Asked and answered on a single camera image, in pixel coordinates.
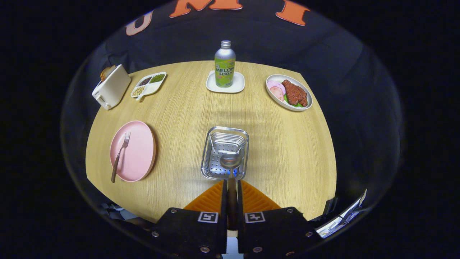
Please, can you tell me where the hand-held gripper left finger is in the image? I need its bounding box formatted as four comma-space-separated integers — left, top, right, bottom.
150, 179, 228, 259

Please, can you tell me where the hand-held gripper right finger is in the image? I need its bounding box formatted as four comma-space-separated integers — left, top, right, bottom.
236, 179, 320, 259

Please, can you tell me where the spoon with wooden handle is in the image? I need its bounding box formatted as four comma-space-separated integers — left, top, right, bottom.
220, 152, 240, 231

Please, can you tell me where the fork with wooden handle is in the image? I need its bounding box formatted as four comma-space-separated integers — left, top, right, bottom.
111, 132, 131, 183

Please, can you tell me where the metal drain basket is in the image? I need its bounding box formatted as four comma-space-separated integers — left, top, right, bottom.
201, 126, 250, 181

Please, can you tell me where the pink round plate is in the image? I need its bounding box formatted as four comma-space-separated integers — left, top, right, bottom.
110, 121, 157, 183

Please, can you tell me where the grey floor clutter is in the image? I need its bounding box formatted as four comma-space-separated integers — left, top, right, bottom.
101, 203, 151, 225

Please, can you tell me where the green lettuce leaf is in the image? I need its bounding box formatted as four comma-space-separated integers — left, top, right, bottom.
283, 94, 304, 108

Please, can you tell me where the white square coaster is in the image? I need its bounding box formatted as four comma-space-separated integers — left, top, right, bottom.
206, 71, 245, 94

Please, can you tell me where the red meat piece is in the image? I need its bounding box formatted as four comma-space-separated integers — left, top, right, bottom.
281, 79, 308, 107

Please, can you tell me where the white oval plate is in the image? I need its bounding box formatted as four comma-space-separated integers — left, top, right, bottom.
265, 74, 313, 112

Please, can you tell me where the white divided dish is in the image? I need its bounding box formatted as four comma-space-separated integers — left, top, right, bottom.
130, 72, 167, 102

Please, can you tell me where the green soda bottle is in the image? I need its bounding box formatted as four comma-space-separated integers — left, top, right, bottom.
214, 40, 236, 88

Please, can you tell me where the white toaster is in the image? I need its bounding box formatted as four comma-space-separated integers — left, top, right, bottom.
92, 64, 132, 110

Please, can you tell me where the brown toast slice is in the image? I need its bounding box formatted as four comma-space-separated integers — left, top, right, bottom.
100, 65, 116, 82

